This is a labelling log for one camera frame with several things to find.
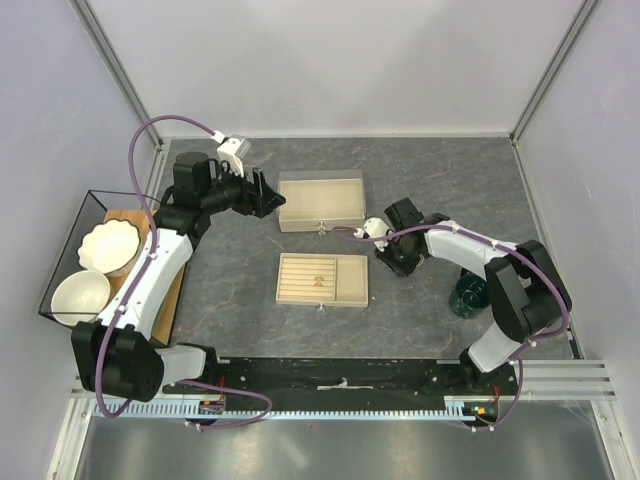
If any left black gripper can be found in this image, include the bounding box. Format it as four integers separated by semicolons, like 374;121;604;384
200;160;285;219

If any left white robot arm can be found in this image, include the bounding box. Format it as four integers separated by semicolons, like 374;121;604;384
71;152;286;402

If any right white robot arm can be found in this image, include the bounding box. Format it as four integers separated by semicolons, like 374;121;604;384
363;198;572;394

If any beige open jewelry box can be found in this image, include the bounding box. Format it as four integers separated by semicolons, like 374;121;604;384
278;169;366;235

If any dark green mug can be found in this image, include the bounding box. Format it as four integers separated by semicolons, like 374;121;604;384
449;273;490;319

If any white scalloped bowl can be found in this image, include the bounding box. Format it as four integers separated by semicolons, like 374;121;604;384
77;219;142;278

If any white round bowl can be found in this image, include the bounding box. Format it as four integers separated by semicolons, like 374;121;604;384
51;270;111;327

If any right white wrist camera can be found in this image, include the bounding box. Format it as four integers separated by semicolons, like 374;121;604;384
353;217;390;252

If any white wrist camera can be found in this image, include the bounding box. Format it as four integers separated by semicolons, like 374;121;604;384
211;131;251;178
353;217;390;252

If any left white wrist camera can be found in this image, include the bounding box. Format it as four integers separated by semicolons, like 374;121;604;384
211;131;251;178

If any beige ring slot tray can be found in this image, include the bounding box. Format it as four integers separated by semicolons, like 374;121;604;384
275;253;369;308

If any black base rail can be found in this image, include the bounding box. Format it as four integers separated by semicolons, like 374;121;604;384
195;357;518;401

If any black wire frame box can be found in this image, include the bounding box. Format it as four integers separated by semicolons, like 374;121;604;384
38;190;142;322

